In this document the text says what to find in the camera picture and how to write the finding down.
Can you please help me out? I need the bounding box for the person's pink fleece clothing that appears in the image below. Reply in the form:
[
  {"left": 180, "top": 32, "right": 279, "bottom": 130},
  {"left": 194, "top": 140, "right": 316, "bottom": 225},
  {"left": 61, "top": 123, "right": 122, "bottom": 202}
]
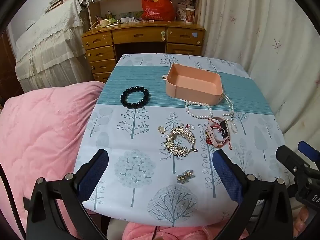
[{"left": 121, "top": 221, "right": 225, "bottom": 240}]

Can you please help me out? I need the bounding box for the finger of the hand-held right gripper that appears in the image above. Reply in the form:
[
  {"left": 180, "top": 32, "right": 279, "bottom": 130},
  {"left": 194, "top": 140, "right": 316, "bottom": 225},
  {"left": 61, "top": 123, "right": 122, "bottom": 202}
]
[
  {"left": 276, "top": 145, "right": 312, "bottom": 180},
  {"left": 299, "top": 141, "right": 320, "bottom": 163}
]

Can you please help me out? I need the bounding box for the person's right hand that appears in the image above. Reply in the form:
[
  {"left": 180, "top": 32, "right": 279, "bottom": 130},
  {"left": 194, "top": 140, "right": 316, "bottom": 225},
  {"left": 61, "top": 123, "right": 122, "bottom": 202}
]
[{"left": 292, "top": 205, "right": 320, "bottom": 234}]

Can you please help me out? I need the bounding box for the red plastic bag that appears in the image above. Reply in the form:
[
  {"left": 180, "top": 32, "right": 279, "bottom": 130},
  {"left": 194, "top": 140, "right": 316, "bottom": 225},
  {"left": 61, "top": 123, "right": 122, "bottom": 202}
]
[{"left": 141, "top": 0, "right": 177, "bottom": 22}]

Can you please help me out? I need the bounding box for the pink strap watch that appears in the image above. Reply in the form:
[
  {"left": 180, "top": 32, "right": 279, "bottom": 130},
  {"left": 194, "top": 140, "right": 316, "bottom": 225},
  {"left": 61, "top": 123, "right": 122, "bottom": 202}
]
[{"left": 205, "top": 116, "right": 230, "bottom": 148}]

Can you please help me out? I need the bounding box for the pink quilted blanket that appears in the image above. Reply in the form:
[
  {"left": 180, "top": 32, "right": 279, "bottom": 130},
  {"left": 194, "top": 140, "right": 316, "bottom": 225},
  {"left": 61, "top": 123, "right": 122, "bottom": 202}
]
[{"left": 0, "top": 81, "right": 105, "bottom": 240}]

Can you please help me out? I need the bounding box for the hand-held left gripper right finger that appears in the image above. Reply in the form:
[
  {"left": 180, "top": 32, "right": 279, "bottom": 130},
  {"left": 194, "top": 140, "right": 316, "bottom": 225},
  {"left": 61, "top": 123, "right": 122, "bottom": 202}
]
[{"left": 212, "top": 150, "right": 292, "bottom": 240}]

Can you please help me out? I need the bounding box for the white floral curtain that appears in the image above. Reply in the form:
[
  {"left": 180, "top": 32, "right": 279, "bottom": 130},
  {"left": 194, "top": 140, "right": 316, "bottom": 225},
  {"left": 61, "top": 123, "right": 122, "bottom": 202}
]
[{"left": 200, "top": 0, "right": 320, "bottom": 150}]

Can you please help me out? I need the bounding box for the stack of books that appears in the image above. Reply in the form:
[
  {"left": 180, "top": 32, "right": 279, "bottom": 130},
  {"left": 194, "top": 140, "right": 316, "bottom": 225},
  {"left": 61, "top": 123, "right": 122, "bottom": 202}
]
[{"left": 45, "top": 0, "right": 83, "bottom": 13}]

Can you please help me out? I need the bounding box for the wooden desk with drawers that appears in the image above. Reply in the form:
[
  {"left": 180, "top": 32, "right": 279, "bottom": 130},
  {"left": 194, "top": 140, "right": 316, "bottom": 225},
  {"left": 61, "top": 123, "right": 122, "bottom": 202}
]
[{"left": 81, "top": 21, "right": 207, "bottom": 83}]

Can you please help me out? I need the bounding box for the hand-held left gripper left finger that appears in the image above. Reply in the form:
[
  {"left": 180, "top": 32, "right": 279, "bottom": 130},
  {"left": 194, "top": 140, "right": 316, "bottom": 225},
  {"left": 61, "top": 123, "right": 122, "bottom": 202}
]
[{"left": 24, "top": 149, "right": 109, "bottom": 240}]

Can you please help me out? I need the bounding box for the lace covered piano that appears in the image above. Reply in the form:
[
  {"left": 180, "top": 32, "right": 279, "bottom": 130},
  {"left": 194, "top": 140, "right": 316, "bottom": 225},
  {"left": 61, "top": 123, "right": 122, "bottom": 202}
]
[{"left": 15, "top": 0, "right": 94, "bottom": 93}]

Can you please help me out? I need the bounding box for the gold crystal hair clip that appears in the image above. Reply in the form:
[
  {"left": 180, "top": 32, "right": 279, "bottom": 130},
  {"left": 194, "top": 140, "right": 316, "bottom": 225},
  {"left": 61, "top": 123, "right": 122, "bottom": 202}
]
[{"left": 176, "top": 170, "right": 195, "bottom": 183}]

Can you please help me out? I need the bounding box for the pink plastic storage box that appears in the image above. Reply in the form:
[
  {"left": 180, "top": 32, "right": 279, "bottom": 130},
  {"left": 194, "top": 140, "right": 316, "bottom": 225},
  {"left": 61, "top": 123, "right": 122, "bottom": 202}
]
[{"left": 165, "top": 63, "right": 223, "bottom": 105}]

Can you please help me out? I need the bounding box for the red string bracelet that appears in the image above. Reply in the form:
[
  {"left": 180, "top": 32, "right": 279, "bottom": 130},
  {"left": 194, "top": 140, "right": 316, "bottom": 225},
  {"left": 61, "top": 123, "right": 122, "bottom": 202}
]
[{"left": 205, "top": 120, "right": 232, "bottom": 151}]

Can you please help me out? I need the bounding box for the wooden bookshelf hutch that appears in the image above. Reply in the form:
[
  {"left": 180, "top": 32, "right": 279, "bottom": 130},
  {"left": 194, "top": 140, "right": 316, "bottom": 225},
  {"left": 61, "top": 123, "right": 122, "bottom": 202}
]
[{"left": 85, "top": 0, "right": 203, "bottom": 24}]

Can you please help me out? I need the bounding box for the black bead bracelet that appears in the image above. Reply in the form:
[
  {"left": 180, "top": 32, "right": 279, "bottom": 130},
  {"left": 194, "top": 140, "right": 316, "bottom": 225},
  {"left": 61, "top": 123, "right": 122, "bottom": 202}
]
[{"left": 120, "top": 86, "right": 150, "bottom": 110}]

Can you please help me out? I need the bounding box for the white pearl necklace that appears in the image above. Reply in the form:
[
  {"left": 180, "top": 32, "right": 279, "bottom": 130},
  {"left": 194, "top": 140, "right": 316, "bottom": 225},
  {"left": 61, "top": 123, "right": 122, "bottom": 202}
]
[{"left": 185, "top": 92, "right": 238, "bottom": 133}]

